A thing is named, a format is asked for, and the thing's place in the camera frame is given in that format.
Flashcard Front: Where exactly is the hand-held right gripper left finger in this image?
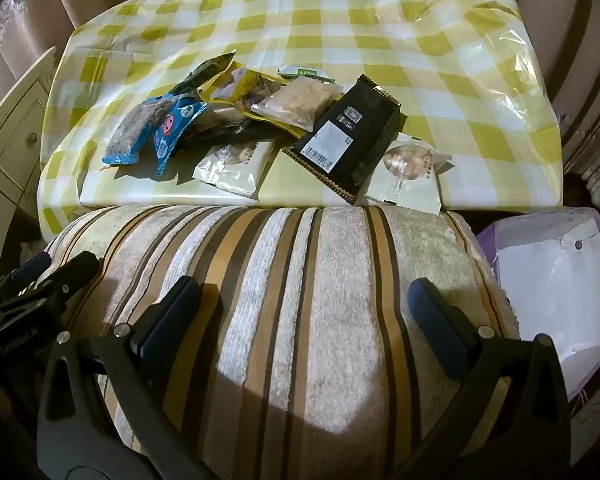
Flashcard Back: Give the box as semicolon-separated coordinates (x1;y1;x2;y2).
37;275;201;480

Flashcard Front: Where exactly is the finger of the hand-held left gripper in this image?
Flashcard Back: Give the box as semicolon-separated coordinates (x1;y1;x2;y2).
0;250;52;303
0;251;102;322

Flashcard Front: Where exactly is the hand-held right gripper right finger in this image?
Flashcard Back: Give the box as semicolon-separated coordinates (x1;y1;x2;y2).
395;277;572;480

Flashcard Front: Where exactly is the white purple paper bag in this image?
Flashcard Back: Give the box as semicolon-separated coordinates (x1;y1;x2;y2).
475;207;600;406

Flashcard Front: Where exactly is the blue packet brown snack bar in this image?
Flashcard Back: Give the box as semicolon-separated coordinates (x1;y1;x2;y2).
102;97;181;167

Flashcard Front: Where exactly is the white packet round window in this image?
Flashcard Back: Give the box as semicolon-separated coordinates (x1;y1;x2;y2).
367;132;453;213
192;140;276;198

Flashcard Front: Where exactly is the blue packet pink face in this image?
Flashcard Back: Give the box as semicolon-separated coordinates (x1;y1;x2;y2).
152;95;210;178

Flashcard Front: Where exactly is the dark brown snack packet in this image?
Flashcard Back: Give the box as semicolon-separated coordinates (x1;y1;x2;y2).
180;120;281;145

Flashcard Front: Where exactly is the large black snack packet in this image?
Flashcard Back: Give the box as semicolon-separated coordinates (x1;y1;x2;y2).
281;74;403;206

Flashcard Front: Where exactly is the dark green snack packet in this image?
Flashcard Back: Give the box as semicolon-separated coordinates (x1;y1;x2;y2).
169;52;237;98

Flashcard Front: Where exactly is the clear packet beige snack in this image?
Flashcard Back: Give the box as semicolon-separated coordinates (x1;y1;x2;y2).
250;77;343;138

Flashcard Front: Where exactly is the green white snack packet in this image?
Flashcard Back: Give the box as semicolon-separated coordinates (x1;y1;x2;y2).
278;65;335;83

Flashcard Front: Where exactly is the white cabinet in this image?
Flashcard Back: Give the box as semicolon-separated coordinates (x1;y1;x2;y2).
0;47;58;271

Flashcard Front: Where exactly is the yellow white checkered tablecloth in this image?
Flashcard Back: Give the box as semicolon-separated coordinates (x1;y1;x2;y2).
35;0;566;241

